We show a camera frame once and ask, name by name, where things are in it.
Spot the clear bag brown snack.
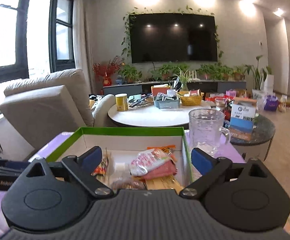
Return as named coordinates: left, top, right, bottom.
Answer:
left=111, top=178, right=146, bottom=190

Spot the green cardboard box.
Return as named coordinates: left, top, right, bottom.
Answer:
left=46, top=127, right=193, bottom=186

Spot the dark red spicy snack packet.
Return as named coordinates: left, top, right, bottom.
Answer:
left=91, top=153, right=111, bottom=177

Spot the beige armchair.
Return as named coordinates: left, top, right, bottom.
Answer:
left=0, top=69, right=116, bottom=150

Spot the wall mounted black television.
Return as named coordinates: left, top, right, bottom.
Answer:
left=129, top=13, right=218, bottom=63

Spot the black tv cabinet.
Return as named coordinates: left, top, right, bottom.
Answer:
left=102, top=80, right=247, bottom=97

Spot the yellow woven basket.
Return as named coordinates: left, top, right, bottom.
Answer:
left=178, top=91, right=203, bottom=106

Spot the yellow tin can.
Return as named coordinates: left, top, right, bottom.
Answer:
left=115, top=93, right=128, bottom=112

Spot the blue white carton box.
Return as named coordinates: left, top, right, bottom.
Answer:
left=229, top=97, right=257, bottom=141

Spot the tall green floor plant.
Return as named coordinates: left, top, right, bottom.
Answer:
left=244, top=55, right=272, bottom=90

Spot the clear glass mug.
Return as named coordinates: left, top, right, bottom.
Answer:
left=189, top=108, right=231, bottom=157

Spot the dark round side table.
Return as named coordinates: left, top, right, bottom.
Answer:
left=230, top=115, right=276, bottom=161

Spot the blue plastic organizer tray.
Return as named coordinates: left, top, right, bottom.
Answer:
left=153, top=96, right=180, bottom=109

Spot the pink spouted jelly pouch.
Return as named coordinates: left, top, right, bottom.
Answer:
left=130, top=148, right=177, bottom=180

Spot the orange box on table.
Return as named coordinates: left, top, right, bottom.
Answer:
left=151, top=84, right=170, bottom=96

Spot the spider plant in vase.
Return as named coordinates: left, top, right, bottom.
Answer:
left=173, top=68, right=191, bottom=92

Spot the purple gift bag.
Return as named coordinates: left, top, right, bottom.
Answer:
left=264, top=95, right=279, bottom=112

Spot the yellow long noodle packet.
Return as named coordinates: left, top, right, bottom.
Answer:
left=145, top=175, right=184, bottom=194

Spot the white round coffee table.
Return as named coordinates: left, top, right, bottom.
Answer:
left=108, top=101, right=211, bottom=127

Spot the red flower decoration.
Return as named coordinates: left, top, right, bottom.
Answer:
left=92, top=56, right=123, bottom=87

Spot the purple floral tablecloth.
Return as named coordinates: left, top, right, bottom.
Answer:
left=0, top=132, right=244, bottom=237

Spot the red orange snack packet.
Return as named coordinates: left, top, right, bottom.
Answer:
left=147, top=145, right=176, bottom=156

